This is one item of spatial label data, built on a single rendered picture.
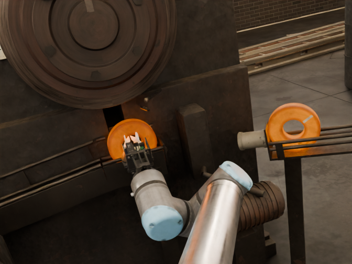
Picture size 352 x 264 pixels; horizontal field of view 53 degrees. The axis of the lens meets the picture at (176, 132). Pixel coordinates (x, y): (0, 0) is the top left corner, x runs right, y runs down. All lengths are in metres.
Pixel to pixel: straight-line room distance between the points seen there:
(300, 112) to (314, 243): 0.82
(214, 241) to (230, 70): 0.74
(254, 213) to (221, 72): 0.47
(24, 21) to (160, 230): 0.60
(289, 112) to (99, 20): 0.60
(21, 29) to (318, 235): 1.48
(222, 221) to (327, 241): 1.16
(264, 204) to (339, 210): 0.88
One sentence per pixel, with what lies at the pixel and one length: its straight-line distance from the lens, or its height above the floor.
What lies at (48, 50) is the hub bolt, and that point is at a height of 1.08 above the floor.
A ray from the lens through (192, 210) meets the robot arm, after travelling 0.91.
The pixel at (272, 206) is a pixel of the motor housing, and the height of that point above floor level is 0.49.
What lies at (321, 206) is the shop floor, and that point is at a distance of 2.01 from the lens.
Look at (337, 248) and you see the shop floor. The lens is 1.77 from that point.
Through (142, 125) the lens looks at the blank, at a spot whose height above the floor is 0.79.
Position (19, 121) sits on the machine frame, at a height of 0.87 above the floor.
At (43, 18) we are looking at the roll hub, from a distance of 0.92.
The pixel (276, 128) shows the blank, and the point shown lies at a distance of 1.14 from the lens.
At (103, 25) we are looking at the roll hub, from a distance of 0.92.
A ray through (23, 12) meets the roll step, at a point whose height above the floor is 1.17.
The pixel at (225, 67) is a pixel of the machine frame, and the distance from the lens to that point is 1.28.
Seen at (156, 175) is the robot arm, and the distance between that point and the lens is 0.92.
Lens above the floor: 1.17
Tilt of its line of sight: 22 degrees down
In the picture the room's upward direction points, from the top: 11 degrees counter-clockwise
